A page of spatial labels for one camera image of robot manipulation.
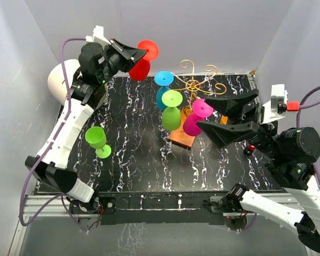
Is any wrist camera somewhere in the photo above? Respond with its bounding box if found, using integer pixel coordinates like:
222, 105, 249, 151
85, 26, 111, 47
260, 84, 300, 124

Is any small red knob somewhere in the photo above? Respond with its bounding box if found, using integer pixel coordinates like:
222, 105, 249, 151
244, 145, 256, 155

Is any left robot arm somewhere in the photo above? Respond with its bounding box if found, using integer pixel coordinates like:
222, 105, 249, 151
25, 37, 150, 213

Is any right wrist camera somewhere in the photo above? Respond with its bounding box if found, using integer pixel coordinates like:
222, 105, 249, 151
260, 84, 300, 124

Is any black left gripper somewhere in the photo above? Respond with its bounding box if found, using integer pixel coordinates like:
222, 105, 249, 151
98, 39, 147, 84

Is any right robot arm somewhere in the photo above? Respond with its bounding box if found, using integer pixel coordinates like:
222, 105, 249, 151
197, 89, 320, 253

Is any blue wine glass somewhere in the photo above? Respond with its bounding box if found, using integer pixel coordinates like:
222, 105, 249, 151
154, 70, 174, 111

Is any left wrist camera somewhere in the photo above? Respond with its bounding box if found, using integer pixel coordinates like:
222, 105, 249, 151
85, 26, 111, 47

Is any red wine glass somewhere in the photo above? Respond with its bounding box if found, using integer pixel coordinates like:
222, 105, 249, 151
129, 39, 159, 81

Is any orange wine glass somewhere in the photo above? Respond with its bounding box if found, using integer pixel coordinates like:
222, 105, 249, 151
220, 115, 228, 125

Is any pink wine glass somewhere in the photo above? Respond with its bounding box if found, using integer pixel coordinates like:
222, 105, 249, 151
183, 99, 214, 137

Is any wooden rack base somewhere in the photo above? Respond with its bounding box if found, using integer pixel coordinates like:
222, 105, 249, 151
169, 106, 196, 150

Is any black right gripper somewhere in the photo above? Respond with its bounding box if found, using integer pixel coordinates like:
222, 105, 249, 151
195, 89, 282, 159

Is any white drum with coloured lid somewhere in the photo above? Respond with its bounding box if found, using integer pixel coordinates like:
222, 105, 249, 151
47, 59, 80, 106

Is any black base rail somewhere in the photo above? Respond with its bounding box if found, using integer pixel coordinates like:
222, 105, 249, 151
69, 190, 259, 226

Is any gold wire glass rack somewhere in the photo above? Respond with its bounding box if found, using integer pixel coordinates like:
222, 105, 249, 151
173, 59, 227, 107

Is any green wine glass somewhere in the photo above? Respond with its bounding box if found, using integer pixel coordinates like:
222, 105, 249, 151
85, 126, 111, 159
162, 90, 183, 131

